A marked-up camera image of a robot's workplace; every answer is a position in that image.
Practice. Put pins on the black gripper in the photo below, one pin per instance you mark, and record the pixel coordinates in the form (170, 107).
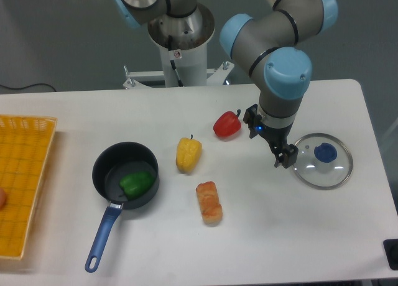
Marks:
(274, 131)

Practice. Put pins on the glass pot lid blue knob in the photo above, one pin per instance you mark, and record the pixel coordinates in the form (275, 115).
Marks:
(324, 162)

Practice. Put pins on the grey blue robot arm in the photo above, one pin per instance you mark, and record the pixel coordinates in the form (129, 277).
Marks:
(264, 49)

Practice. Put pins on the red bell pepper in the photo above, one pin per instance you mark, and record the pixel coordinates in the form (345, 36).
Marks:
(227, 124)

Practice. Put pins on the brown bread loaf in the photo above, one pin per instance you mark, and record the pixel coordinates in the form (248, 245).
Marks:
(209, 203)

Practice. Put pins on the yellow bell pepper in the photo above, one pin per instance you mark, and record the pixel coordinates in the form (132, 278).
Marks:
(188, 154)

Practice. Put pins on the black device at table edge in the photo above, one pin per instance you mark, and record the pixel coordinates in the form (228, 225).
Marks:
(391, 250)

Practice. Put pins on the green bell pepper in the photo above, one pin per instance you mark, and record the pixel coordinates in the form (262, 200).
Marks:
(134, 185)

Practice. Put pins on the yellow woven basket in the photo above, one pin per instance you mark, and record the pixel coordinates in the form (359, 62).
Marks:
(25, 147)

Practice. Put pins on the orange object in basket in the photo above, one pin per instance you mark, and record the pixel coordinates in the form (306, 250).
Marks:
(3, 197)

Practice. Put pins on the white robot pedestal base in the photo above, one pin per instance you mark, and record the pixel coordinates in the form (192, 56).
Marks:
(182, 44)

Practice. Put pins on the dark pot with blue handle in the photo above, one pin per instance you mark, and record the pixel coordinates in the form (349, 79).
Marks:
(110, 167)

